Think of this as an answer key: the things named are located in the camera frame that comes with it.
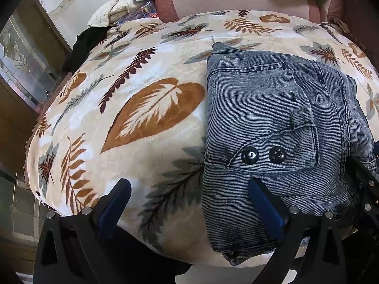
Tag leaf-print fleece blanket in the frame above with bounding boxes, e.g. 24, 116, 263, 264
25, 8, 379, 270

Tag black cloth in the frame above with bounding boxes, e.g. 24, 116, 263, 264
62, 26, 112, 74

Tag wooden door with glass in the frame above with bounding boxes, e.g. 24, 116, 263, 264
0, 0, 76, 273

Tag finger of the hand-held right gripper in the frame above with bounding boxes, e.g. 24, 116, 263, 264
346, 141, 379, 213

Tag colourful printed cloth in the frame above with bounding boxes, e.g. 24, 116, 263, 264
117, 1, 161, 25

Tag grey-blue denim pants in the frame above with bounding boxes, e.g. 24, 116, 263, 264
203, 42, 379, 268

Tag pink padded headboard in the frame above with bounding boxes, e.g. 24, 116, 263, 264
155, 0, 346, 24

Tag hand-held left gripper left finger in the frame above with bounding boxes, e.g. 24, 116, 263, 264
34, 178, 132, 284

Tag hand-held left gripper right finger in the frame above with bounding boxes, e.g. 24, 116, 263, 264
248, 178, 351, 284

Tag white crumpled pillow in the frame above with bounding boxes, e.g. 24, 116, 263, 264
87, 0, 135, 28

